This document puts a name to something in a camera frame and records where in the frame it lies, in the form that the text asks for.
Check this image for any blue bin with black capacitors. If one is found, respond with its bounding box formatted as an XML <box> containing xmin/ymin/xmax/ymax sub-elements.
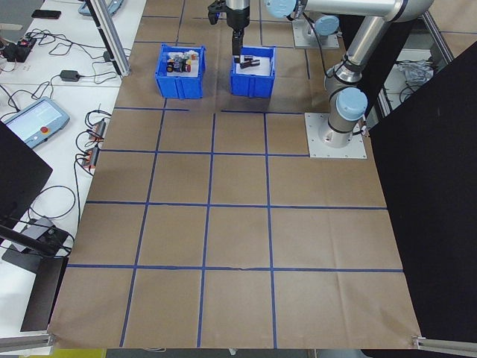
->
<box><xmin>229</xmin><ymin>45</ymin><xmax>277</xmax><ymax>98</ymax></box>

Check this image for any aluminium profile post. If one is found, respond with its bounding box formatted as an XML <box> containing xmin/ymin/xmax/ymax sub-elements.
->
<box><xmin>83</xmin><ymin>0</ymin><xmax>132</xmax><ymax>78</ymax></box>

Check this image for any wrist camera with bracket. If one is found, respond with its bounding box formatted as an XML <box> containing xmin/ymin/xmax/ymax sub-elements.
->
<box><xmin>207</xmin><ymin>0</ymin><xmax>227</xmax><ymax>25</ymax></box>

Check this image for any black monitor panel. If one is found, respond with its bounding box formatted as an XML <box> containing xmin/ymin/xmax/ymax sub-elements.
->
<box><xmin>0</xmin><ymin>121</ymin><xmax>54</xmax><ymax>224</ymax></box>

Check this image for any black orange cable adapter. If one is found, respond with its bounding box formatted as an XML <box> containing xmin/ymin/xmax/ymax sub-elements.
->
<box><xmin>87</xmin><ymin>119</ymin><xmax>109</xmax><ymax>142</ymax></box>
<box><xmin>80</xmin><ymin>147</ymin><xmax>101</xmax><ymax>172</ymax></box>

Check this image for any metal bar frame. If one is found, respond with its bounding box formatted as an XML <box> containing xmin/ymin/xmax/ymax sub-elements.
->
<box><xmin>374</xmin><ymin>10</ymin><xmax>458</xmax><ymax>120</ymax></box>

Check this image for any grey flat plate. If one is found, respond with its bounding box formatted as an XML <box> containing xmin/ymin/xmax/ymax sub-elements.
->
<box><xmin>9</xmin><ymin>218</ymin><xmax>57</xmax><ymax>253</ymax></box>

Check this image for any light blue teach pendant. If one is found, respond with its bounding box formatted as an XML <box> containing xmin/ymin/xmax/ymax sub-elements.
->
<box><xmin>0</xmin><ymin>95</ymin><xmax>71</xmax><ymax>150</ymax></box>
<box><xmin>78</xmin><ymin>0</ymin><xmax>126</xmax><ymax>16</ymax></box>

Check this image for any blue bin with push buttons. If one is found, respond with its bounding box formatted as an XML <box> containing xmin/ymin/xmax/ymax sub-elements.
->
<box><xmin>154</xmin><ymin>43</ymin><xmax>207</xmax><ymax>100</ymax></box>

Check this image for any black side panel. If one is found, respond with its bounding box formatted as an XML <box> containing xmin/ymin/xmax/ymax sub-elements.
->
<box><xmin>20</xmin><ymin>257</ymin><xmax>70</xmax><ymax>333</ymax></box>

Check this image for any aluminium profile rail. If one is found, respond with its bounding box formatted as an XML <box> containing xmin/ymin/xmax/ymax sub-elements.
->
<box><xmin>411</xmin><ymin>335</ymin><xmax>477</xmax><ymax>355</ymax></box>
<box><xmin>0</xmin><ymin>333</ymin><xmax>57</xmax><ymax>354</ymax></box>

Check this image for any white foam liner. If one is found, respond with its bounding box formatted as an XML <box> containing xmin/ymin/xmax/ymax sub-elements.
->
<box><xmin>235</xmin><ymin>54</ymin><xmax>272</xmax><ymax>78</ymax></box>
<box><xmin>165</xmin><ymin>50</ymin><xmax>201</xmax><ymax>78</ymax></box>

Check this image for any black frame cover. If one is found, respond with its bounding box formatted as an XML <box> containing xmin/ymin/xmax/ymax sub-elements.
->
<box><xmin>367</xmin><ymin>43</ymin><xmax>477</xmax><ymax>346</ymax></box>

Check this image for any white crumpled plastic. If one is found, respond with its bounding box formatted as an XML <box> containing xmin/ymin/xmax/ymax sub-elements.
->
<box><xmin>394</xmin><ymin>60</ymin><xmax>435</xmax><ymax>85</ymax></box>

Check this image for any black stand base plate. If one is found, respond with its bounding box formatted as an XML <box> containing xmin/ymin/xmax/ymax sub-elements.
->
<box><xmin>1</xmin><ymin>248</ymin><xmax>44</xmax><ymax>277</ymax></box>

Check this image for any black device with red part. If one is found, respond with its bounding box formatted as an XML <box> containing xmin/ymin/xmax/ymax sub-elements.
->
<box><xmin>3</xmin><ymin>31</ymin><xmax>38</xmax><ymax>63</ymax></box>

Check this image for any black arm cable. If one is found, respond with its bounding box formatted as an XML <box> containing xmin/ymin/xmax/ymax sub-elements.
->
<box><xmin>294</xmin><ymin>7</ymin><xmax>331</xmax><ymax>75</ymax></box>

